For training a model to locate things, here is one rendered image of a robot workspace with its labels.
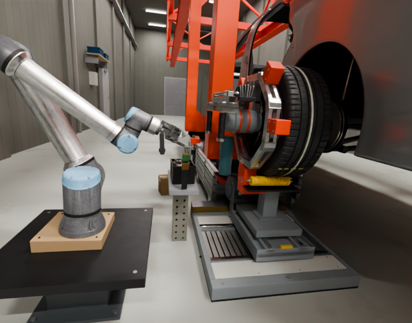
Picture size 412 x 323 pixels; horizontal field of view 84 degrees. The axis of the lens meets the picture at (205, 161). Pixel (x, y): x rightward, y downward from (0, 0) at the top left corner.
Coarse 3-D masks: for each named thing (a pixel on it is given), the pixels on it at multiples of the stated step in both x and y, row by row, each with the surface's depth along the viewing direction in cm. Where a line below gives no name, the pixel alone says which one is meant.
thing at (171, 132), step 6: (162, 120) 122; (162, 126) 121; (168, 126) 121; (174, 126) 120; (156, 132) 119; (162, 132) 121; (168, 132) 122; (174, 132) 122; (180, 132) 122; (168, 138) 121; (174, 138) 122
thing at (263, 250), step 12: (240, 216) 169; (240, 228) 154; (252, 240) 139; (264, 240) 134; (276, 240) 141; (288, 240) 141; (300, 240) 138; (252, 252) 132; (264, 252) 127; (276, 252) 129; (288, 252) 130; (300, 252) 132; (312, 252) 133
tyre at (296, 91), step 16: (288, 80) 112; (304, 80) 114; (320, 80) 116; (288, 96) 109; (304, 96) 110; (320, 96) 112; (288, 112) 109; (304, 112) 109; (320, 112) 110; (304, 128) 110; (320, 128) 111; (288, 144) 112; (304, 144) 113; (320, 144) 115; (272, 160) 124; (288, 160) 119; (304, 160) 120
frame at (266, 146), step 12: (264, 84) 117; (264, 96) 116; (276, 96) 113; (240, 108) 160; (276, 108) 111; (264, 132) 116; (264, 144) 115; (240, 156) 150; (264, 156) 125; (252, 168) 133
